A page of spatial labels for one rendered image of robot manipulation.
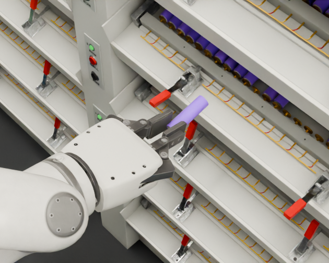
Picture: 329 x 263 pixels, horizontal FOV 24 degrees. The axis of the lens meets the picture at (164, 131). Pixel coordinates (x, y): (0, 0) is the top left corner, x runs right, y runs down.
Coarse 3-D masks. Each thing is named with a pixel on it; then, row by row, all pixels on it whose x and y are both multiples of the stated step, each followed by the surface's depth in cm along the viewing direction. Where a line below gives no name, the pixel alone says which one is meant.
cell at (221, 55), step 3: (219, 51) 119; (222, 51) 118; (216, 54) 118; (219, 54) 118; (222, 54) 118; (225, 54) 118; (216, 57) 119; (219, 57) 118; (222, 57) 118; (225, 57) 118; (228, 57) 119; (219, 60) 118; (222, 60) 118; (225, 60) 119; (222, 63) 119
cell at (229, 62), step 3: (228, 60) 118; (231, 60) 117; (225, 63) 118; (228, 63) 117; (231, 63) 117; (234, 63) 117; (237, 63) 118; (228, 66) 118; (231, 66) 117; (234, 66) 118; (231, 69) 118
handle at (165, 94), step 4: (184, 80) 116; (176, 84) 117; (180, 84) 117; (184, 84) 117; (172, 88) 116; (176, 88) 116; (180, 88) 117; (164, 92) 115; (168, 92) 115; (172, 92) 116; (156, 96) 115; (160, 96) 115; (164, 96) 115; (168, 96) 115; (152, 100) 114; (156, 100) 114; (160, 100) 114; (164, 100) 115; (152, 104) 114; (156, 104) 114
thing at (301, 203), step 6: (318, 186) 105; (312, 192) 106; (318, 192) 106; (300, 198) 105; (306, 198) 105; (312, 198) 105; (294, 204) 104; (300, 204) 104; (306, 204) 104; (288, 210) 103; (294, 210) 103; (300, 210) 104; (288, 216) 103; (294, 216) 103
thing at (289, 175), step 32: (128, 32) 126; (128, 64) 127; (160, 64) 122; (192, 96) 118; (224, 96) 117; (224, 128) 115; (256, 128) 114; (320, 128) 112; (256, 160) 112; (288, 160) 111; (288, 192) 112
